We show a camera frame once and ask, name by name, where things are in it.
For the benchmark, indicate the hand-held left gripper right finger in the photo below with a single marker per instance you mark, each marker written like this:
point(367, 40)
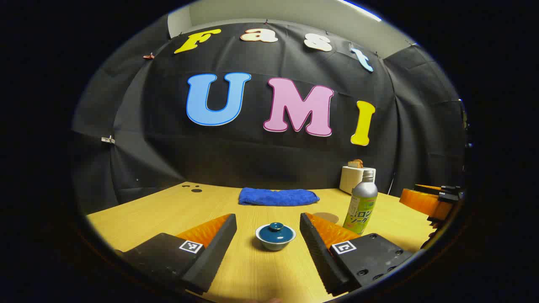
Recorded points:
point(322, 256)

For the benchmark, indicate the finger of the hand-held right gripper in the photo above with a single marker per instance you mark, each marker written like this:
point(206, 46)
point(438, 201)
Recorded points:
point(451, 192)
point(421, 203)

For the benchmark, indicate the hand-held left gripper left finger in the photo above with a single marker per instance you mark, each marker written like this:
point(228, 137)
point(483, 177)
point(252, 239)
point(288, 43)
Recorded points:
point(212, 256)

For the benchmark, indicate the round brown coaster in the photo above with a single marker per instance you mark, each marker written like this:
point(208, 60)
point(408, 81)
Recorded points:
point(328, 217)

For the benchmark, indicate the white teacup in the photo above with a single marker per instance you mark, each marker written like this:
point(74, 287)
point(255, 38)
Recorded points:
point(276, 245)

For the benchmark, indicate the dark blue teacup lid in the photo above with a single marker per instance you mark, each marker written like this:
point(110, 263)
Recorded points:
point(276, 234)

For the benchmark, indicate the silver green-label water bottle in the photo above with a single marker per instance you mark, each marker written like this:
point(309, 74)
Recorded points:
point(362, 206)

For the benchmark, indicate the blue towel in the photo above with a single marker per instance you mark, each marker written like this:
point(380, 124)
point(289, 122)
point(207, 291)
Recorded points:
point(278, 197)

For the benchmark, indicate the white toaster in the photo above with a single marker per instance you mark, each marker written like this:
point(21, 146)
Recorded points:
point(349, 179)

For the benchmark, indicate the toast slices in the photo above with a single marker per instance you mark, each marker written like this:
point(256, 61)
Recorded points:
point(356, 163)

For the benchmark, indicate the black backdrop cloth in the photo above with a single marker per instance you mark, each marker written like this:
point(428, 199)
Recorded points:
point(252, 160)

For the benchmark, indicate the metal clip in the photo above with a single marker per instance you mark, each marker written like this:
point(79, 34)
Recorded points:
point(108, 139)

